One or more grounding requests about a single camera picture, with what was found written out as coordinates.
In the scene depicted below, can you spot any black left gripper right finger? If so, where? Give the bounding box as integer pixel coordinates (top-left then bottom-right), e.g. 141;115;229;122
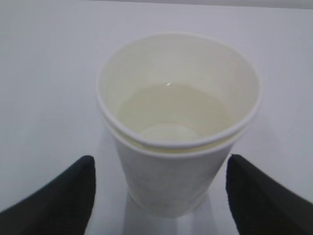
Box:
226;154;313;235

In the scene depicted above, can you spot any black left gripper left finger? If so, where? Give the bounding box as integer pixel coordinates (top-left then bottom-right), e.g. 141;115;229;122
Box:
0;156;95;235

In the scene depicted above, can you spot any white paper cup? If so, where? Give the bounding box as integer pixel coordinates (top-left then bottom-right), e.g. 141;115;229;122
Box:
96;32;262;218

